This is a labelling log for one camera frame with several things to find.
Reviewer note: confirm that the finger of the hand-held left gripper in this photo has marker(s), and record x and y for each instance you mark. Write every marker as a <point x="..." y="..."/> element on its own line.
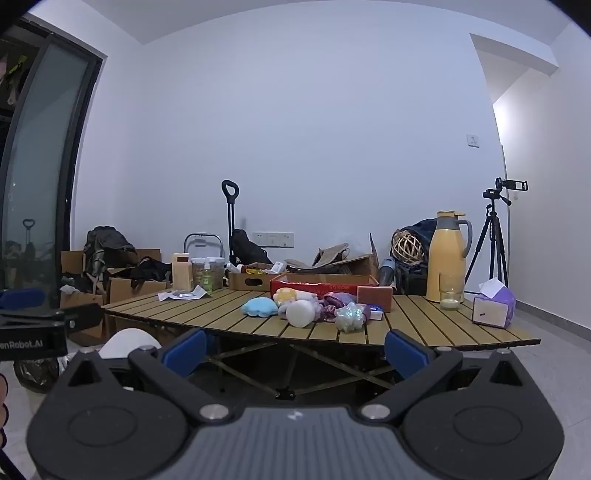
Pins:
<point x="21" y="298"/>

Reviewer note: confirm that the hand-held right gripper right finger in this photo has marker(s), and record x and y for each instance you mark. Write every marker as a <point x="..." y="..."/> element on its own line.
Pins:
<point x="406" y="353"/>

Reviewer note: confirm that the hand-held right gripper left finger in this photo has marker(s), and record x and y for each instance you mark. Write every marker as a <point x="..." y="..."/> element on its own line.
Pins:
<point x="184" y="353"/>

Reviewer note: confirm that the blue packet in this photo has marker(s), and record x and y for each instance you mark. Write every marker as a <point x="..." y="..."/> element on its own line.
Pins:
<point x="375" y="314"/>

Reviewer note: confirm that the pink sponge block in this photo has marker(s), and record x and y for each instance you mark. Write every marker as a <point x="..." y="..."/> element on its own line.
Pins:
<point x="375" y="296"/>

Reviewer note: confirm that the shiny packet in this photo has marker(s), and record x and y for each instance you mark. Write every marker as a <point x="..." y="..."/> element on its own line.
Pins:
<point x="351" y="318"/>

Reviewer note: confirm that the purple plush toy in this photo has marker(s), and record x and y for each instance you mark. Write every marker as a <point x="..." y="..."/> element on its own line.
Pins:
<point x="339" y="300"/>

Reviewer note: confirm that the light blue plush toy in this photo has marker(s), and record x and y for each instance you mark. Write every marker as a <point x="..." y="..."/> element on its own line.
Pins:
<point x="259" y="307"/>

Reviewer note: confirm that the red cardboard box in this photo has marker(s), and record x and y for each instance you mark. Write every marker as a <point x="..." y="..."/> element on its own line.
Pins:
<point x="323" y="289"/>

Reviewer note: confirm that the white round plush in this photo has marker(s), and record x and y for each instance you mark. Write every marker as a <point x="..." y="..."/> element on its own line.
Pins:
<point x="300" y="314"/>

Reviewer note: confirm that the yellow white dog plush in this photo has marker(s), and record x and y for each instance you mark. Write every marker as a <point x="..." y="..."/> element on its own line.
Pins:
<point x="287" y="295"/>

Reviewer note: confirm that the person's left hand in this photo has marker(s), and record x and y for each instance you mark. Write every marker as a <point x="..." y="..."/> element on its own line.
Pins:
<point x="2" y="399"/>

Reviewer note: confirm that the black trash bin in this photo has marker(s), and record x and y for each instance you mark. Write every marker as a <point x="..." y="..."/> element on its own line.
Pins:
<point x="34" y="373"/>

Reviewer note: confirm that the white round object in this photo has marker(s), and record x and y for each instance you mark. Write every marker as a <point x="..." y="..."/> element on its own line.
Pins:
<point x="129" y="344"/>

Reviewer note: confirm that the white papers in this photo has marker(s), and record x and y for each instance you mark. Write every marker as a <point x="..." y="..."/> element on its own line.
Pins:
<point x="182" y="294"/>

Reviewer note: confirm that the brown cardboard box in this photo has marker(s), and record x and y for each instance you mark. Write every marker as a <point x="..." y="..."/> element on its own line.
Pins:
<point x="152" y="256"/>
<point x="122" y="290"/>
<point x="90" y="325"/>

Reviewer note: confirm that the black case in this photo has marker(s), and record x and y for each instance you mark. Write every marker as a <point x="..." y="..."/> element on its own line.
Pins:
<point x="412" y="282"/>

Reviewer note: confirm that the clear glass cup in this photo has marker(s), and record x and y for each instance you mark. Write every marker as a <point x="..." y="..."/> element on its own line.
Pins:
<point x="450" y="295"/>

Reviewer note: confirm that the green spray bottle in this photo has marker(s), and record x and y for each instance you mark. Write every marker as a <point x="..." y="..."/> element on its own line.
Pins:
<point x="206" y="279"/>

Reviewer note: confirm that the tan paper carton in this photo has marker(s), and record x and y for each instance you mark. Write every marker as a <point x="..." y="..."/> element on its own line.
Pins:
<point x="181" y="274"/>

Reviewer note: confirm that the blue water bottle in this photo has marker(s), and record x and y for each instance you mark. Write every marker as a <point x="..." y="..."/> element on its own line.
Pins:
<point x="387" y="272"/>

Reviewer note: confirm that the clear storage jar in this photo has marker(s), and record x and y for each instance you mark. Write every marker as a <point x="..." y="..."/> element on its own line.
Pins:
<point x="216" y="274"/>

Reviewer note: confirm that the black jacket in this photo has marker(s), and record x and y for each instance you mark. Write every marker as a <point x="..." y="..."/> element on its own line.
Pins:
<point x="150" y="270"/>

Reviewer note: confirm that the purple tissue box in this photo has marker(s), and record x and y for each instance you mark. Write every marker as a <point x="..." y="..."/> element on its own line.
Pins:
<point x="494" y="309"/>

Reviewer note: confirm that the black backpack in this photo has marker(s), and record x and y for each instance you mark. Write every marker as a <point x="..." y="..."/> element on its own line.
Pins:
<point x="108" y="247"/>

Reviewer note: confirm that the yellow thermos jug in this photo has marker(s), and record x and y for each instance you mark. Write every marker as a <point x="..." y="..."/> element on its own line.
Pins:
<point x="445" y="258"/>

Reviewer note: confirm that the wicker ball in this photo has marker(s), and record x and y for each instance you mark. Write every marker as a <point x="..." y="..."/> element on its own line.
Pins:
<point x="407" y="248"/>

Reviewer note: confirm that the large open cardboard box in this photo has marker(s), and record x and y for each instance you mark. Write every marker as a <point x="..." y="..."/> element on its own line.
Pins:
<point x="344" y="264"/>

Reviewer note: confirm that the black trolley bag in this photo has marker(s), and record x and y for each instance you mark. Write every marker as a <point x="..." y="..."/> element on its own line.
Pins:
<point x="248" y="249"/>

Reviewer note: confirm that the dark blue bag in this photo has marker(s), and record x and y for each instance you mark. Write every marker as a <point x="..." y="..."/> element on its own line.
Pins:
<point x="425" y="227"/>

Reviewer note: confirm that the sliding glass door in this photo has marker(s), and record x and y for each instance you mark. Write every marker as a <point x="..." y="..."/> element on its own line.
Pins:
<point x="41" y="161"/>

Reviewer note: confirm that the metal folding frame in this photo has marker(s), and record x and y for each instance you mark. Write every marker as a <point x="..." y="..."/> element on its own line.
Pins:
<point x="203" y="235"/>

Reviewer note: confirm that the white wall socket strip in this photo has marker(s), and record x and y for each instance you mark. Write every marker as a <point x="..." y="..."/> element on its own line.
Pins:
<point x="273" y="238"/>

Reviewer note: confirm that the white wall switch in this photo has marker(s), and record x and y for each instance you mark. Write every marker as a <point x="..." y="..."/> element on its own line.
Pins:
<point x="473" y="140"/>

